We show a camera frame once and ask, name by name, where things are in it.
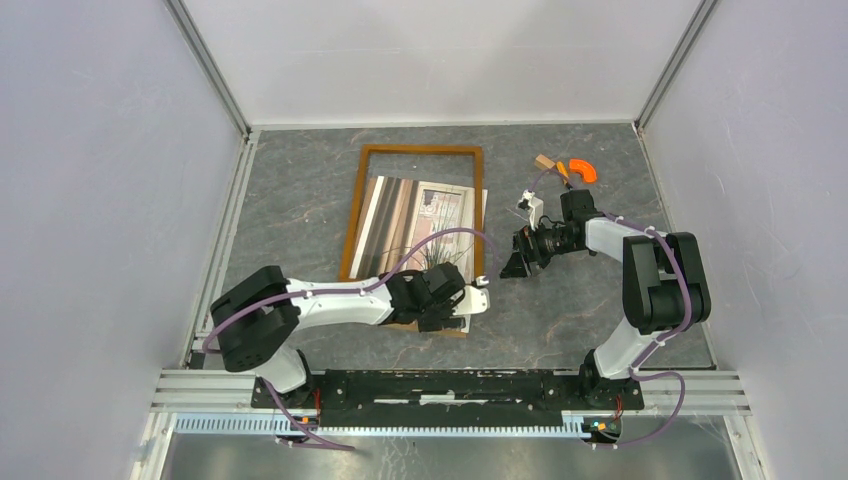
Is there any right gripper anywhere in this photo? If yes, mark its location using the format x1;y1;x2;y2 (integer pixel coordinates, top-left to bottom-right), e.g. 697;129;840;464
499;218;580;279

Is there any printed photo of plant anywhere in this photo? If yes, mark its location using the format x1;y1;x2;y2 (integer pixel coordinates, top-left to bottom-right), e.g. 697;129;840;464
349;175;482;337

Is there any orange handled screwdriver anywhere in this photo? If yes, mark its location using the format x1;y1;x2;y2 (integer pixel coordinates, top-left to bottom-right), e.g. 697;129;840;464
555;161;573;190

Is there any wooden picture frame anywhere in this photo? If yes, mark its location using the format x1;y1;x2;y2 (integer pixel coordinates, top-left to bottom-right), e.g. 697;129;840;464
337;144;485;282

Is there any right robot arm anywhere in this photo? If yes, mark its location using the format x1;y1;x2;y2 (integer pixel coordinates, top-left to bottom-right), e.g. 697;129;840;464
499;189;711;408

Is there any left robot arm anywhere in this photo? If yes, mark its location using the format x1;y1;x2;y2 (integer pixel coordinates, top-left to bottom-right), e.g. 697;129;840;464
203;262;472;408

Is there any small wooden block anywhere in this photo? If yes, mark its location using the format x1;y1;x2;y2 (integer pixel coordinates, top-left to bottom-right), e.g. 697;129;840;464
534;154;557;174

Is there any orange curved plastic piece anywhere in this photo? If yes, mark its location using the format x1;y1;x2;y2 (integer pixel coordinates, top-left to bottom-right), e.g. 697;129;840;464
568;158;598;184

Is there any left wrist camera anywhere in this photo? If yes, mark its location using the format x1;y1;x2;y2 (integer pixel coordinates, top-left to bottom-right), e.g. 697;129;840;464
453;275;491;321

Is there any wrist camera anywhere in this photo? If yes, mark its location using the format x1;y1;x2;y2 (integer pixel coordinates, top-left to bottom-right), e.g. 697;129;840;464
453;275;491;321
517;190;544;231

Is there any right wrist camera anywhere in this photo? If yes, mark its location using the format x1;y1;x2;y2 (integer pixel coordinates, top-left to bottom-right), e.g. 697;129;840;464
517;190;544;231

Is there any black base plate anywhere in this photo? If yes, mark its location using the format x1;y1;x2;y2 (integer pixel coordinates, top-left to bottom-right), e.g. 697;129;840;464
251;369;645;427

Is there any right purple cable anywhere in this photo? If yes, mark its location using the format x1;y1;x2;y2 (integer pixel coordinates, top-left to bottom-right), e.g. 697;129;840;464
528;168;694;452

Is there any purple cable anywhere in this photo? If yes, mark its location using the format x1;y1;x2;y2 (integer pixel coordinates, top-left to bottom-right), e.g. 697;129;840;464
201;227;503;452
528;168;694;452

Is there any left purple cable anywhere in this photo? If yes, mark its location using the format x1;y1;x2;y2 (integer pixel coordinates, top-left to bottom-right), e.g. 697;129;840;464
201;227;503;452

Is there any aluminium rail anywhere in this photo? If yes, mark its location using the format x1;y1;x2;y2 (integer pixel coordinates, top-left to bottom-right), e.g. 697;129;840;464
151;369;751;438

